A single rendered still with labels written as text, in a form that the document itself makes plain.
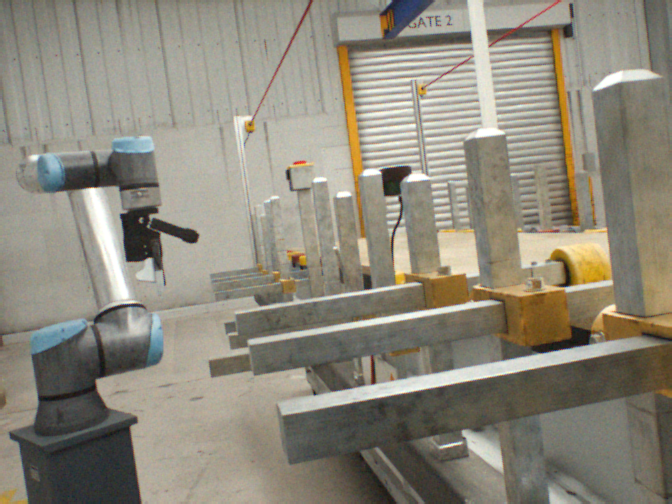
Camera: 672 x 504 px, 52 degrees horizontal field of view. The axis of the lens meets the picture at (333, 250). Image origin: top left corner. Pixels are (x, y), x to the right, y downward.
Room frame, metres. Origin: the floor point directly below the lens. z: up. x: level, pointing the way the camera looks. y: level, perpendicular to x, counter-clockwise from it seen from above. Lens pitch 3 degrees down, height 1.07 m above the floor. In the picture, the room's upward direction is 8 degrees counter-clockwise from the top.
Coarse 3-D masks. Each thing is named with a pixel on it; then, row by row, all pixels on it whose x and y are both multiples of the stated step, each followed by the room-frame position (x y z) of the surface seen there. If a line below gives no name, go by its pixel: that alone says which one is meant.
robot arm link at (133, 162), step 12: (120, 144) 1.56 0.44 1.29; (132, 144) 1.56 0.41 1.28; (144, 144) 1.57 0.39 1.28; (120, 156) 1.56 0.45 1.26; (132, 156) 1.56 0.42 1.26; (144, 156) 1.57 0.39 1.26; (120, 168) 1.56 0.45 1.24; (132, 168) 1.56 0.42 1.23; (144, 168) 1.56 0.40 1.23; (156, 168) 1.60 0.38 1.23; (120, 180) 1.57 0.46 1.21; (132, 180) 1.56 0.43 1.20; (144, 180) 1.56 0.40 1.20; (156, 180) 1.59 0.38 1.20
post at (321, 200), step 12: (324, 180) 1.71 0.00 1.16; (312, 192) 1.73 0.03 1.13; (324, 192) 1.71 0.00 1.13; (324, 204) 1.71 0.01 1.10; (324, 216) 1.71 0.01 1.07; (324, 228) 1.71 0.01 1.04; (324, 240) 1.70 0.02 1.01; (324, 252) 1.70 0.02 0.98; (324, 264) 1.70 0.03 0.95; (336, 264) 1.71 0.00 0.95; (324, 276) 1.72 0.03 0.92; (336, 276) 1.71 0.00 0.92; (336, 288) 1.71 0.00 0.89
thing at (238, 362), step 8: (240, 352) 1.15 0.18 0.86; (248, 352) 1.14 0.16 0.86; (208, 360) 1.12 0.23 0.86; (216, 360) 1.12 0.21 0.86; (224, 360) 1.12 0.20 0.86; (232, 360) 1.12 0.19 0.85; (240, 360) 1.13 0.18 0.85; (248, 360) 1.13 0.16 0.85; (216, 368) 1.12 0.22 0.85; (224, 368) 1.12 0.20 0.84; (232, 368) 1.12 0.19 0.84; (240, 368) 1.13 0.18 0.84; (248, 368) 1.13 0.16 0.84; (216, 376) 1.12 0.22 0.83
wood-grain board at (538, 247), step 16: (400, 240) 3.31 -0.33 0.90; (448, 240) 2.81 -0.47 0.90; (464, 240) 2.67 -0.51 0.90; (528, 240) 2.24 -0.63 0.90; (544, 240) 2.15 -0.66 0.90; (560, 240) 2.07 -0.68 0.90; (576, 240) 1.99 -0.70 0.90; (592, 240) 1.92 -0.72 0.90; (320, 256) 2.88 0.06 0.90; (400, 256) 2.28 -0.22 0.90; (448, 256) 2.03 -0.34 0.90; (464, 256) 1.96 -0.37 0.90; (528, 256) 1.71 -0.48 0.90; (544, 256) 1.66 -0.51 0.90; (608, 256) 1.48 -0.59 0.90; (368, 272) 2.08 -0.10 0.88; (464, 272) 1.55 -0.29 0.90; (576, 320) 0.93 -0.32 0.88; (592, 320) 0.89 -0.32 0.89
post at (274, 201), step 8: (272, 200) 2.69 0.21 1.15; (272, 208) 2.69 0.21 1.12; (280, 208) 2.69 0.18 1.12; (272, 216) 2.70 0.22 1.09; (280, 216) 2.69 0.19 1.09; (280, 224) 2.69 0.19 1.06; (280, 232) 2.69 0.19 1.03; (280, 240) 2.69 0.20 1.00; (280, 248) 2.69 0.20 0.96; (280, 256) 2.69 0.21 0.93; (280, 264) 2.69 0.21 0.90; (280, 272) 2.69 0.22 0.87; (288, 272) 2.69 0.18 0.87; (288, 296) 2.69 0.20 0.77
